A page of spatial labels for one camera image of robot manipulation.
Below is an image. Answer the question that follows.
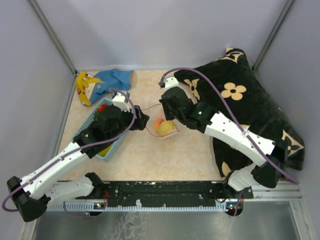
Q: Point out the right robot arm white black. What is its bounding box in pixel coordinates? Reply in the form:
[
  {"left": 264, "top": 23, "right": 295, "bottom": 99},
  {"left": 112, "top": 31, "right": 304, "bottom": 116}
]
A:
[{"left": 159, "top": 86, "right": 288, "bottom": 198}]

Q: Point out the clear zip bag orange zipper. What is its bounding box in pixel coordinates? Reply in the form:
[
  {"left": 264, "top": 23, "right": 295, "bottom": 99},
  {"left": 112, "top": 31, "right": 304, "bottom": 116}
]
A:
[{"left": 142, "top": 103, "right": 181, "bottom": 139}]

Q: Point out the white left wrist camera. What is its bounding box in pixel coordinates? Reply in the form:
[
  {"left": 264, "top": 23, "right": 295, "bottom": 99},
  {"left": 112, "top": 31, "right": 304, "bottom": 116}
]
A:
[{"left": 112, "top": 92, "right": 132, "bottom": 112}]

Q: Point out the blue cloth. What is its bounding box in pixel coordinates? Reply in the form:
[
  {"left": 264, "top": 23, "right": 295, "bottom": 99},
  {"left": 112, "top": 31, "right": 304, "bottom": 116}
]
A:
[{"left": 89, "top": 68, "right": 134, "bottom": 104}]

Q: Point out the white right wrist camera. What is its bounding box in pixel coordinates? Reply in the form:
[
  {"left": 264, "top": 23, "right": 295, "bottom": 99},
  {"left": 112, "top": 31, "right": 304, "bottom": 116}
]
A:
[{"left": 159, "top": 77, "right": 179, "bottom": 90}]

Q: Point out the grey slotted cable duct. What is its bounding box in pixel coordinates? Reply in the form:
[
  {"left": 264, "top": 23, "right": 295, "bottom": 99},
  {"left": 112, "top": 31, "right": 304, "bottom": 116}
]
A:
[{"left": 47, "top": 200, "right": 237, "bottom": 213}]

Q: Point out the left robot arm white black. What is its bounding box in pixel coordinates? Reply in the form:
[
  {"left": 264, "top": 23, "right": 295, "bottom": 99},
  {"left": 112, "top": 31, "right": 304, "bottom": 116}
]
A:
[{"left": 6, "top": 105, "right": 150, "bottom": 222}]

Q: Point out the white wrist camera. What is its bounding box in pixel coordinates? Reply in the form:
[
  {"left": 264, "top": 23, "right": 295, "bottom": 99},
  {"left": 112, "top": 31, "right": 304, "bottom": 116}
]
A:
[
  {"left": 112, "top": 92, "right": 132, "bottom": 112},
  {"left": 159, "top": 77, "right": 179, "bottom": 90}
]

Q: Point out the black floral pillow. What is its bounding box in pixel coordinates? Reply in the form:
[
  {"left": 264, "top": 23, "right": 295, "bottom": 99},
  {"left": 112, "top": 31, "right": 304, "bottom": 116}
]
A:
[{"left": 173, "top": 47, "right": 305, "bottom": 171}]

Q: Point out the yellow pear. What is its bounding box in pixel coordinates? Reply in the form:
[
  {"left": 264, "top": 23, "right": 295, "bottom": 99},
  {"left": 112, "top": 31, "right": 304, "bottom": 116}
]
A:
[{"left": 157, "top": 120, "right": 176, "bottom": 136}]

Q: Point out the yellow pikachu plush toy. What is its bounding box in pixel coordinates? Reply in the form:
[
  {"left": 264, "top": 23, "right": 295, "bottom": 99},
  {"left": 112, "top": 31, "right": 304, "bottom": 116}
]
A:
[{"left": 75, "top": 71, "right": 103, "bottom": 107}]

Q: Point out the orange peach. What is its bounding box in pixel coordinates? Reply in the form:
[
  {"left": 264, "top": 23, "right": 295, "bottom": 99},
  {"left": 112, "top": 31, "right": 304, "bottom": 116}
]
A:
[{"left": 153, "top": 118, "right": 165, "bottom": 132}]

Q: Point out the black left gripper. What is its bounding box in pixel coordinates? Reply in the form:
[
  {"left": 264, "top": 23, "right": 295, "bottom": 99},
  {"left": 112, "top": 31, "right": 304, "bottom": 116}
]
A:
[{"left": 107, "top": 104, "right": 149, "bottom": 143}]

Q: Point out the yellow mango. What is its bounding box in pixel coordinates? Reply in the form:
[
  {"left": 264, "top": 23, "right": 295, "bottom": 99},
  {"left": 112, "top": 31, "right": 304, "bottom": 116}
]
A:
[{"left": 98, "top": 145, "right": 112, "bottom": 157}]

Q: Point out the red strawberry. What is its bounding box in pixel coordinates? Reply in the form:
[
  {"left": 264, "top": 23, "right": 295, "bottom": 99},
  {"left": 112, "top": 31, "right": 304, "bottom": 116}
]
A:
[{"left": 96, "top": 104, "right": 108, "bottom": 112}]

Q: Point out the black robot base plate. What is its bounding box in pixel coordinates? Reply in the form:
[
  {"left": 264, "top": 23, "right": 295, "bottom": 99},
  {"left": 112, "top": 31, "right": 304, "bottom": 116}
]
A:
[{"left": 77, "top": 181, "right": 239, "bottom": 208}]

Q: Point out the light blue plastic basket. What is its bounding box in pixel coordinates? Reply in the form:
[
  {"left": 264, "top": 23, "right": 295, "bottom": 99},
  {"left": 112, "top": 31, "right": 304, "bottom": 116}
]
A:
[{"left": 71, "top": 97, "right": 126, "bottom": 162}]

